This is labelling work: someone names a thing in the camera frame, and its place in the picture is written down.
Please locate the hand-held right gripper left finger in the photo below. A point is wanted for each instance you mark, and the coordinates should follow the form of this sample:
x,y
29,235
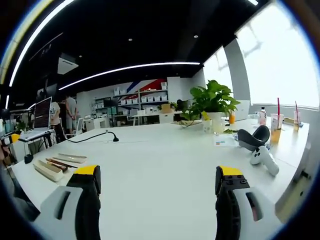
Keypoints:
x,y
85,200

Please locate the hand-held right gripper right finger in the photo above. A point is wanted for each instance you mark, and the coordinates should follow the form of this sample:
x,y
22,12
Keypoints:
x,y
230,200

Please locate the brown chopsticks tray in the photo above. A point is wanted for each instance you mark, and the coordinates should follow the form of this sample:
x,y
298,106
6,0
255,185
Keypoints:
x,y
58,165

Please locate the brown wooden chopsticks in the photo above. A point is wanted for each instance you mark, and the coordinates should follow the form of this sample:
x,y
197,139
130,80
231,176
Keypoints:
x,y
62,162

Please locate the beige cutlery case lid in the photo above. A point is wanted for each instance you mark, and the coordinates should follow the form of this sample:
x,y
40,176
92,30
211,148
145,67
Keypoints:
x,y
72,158

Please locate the beige cutlery case base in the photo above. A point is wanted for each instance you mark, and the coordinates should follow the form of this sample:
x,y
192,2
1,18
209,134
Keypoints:
x,y
48,170

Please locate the white handheld controller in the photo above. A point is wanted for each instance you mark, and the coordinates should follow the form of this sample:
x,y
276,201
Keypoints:
x,y
263,158

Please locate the white paper card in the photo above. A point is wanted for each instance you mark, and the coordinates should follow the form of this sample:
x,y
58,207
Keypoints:
x,y
223,142

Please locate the grey headset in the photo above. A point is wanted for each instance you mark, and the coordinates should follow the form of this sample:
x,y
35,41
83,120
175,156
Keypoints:
x,y
253,140

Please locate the small black box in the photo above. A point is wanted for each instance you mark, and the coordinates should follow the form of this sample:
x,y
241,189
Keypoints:
x,y
29,158

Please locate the white office chair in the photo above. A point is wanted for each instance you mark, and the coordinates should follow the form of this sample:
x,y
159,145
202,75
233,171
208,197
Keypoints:
x,y
79,125

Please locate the white patterned cup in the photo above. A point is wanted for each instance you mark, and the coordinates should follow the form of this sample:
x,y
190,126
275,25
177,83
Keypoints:
x,y
207,126

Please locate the orange juice bottle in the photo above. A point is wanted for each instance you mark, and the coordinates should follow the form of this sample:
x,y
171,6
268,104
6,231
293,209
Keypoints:
x,y
232,118

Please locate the white plant pot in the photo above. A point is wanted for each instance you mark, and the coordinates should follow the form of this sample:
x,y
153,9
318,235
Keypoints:
x,y
214,117

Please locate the yellow drink cup red straw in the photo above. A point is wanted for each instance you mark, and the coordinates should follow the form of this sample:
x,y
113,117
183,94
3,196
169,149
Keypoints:
x,y
276,127

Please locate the pink label bottle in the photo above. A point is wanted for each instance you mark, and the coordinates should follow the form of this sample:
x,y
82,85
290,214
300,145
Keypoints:
x,y
262,116

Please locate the green potted plant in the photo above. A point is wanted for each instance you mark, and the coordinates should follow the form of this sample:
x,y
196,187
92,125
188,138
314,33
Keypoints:
x,y
212,98

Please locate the storage shelf with white boxes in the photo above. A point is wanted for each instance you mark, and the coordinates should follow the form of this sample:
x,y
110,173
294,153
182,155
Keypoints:
x,y
140,98

